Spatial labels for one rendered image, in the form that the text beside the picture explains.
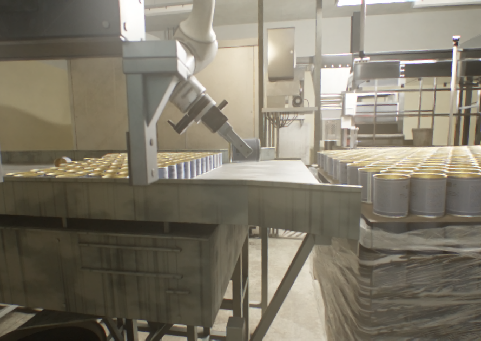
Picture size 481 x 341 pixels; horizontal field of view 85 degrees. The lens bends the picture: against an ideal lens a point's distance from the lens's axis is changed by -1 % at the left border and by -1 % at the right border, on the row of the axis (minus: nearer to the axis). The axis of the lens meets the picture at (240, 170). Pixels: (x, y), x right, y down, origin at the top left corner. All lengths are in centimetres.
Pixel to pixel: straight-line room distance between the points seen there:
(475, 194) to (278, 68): 260
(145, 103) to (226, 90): 315
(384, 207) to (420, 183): 8
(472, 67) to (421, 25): 600
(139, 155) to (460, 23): 1055
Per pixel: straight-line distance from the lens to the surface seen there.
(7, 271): 97
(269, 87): 314
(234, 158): 72
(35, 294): 93
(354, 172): 83
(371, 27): 975
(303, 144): 355
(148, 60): 21
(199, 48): 80
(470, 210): 68
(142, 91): 21
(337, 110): 380
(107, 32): 22
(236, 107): 330
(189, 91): 70
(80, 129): 420
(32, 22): 24
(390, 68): 393
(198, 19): 80
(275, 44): 314
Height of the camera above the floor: 125
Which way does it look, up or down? 7 degrees down
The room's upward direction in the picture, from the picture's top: 1 degrees counter-clockwise
